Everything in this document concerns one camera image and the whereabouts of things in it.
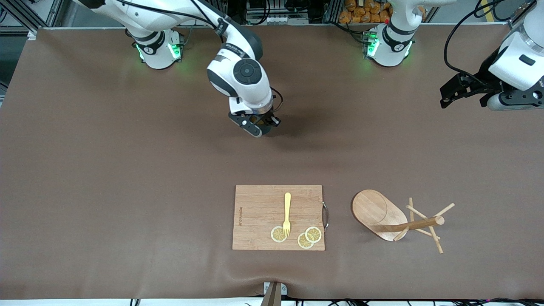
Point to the white terminal block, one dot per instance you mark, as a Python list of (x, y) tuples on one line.
[(276, 19)]

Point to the yellow plastic fork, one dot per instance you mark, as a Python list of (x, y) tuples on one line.
[(287, 208)]

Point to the wooden mug tree rack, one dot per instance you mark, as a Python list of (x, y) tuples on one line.
[(374, 210)]

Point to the brown table mat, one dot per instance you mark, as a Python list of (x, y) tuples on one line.
[(127, 191)]

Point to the aluminium frame post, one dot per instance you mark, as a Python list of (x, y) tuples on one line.
[(53, 15)]

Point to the lemon slice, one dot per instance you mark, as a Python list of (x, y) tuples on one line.
[(313, 234), (303, 243), (276, 235)]

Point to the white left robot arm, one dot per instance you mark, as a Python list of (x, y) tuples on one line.
[(389, 46)]

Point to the bamboo cutting board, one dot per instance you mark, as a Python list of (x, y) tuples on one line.
[(259, 204)]

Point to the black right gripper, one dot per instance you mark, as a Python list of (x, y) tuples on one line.
[(264, 119)]

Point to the white table corner clamp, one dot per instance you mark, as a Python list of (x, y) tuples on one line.
[(32, 35)]

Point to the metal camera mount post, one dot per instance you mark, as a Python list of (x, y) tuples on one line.
[(272, 297)]

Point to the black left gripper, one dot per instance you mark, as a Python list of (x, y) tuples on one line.
[(483, 80)]

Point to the orange snack bags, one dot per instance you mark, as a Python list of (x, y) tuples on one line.
[(365, 12)]

